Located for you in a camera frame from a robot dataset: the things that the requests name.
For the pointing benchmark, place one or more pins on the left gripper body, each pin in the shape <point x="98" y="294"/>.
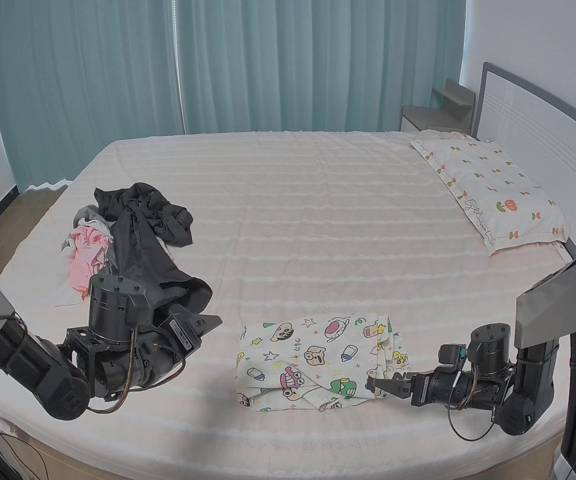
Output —
<point x="180" y="335"/>

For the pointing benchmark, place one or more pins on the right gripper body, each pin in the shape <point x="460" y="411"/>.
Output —
<point x="438" y="388"/>

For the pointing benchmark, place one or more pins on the white printed pyjama top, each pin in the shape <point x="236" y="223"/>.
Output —
<point x="308" y="363"/>

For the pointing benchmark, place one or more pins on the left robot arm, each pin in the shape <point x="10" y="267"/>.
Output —
<point x="43" y="373"/>

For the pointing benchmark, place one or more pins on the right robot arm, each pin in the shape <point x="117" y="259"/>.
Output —
<point x="533" y="398"/>

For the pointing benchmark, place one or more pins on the pile of clothes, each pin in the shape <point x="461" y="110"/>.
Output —
<point x="133" y="228"/>

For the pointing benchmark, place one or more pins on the bed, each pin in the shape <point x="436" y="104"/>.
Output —
<point x="318" y="218"/>

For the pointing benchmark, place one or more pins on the white printed pillow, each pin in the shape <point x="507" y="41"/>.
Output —
<point x="493" y="193"/>

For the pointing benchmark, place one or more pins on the grey bedside table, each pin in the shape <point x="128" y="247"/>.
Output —
<point x="433" y="115"/>

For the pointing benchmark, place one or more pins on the blue-green curtain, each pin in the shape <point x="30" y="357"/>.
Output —
<point x="83" y="68"/>
<point x="318" y="43"/>

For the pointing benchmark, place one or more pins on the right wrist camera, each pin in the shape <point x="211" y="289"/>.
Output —
<point x="450" y="355"/>

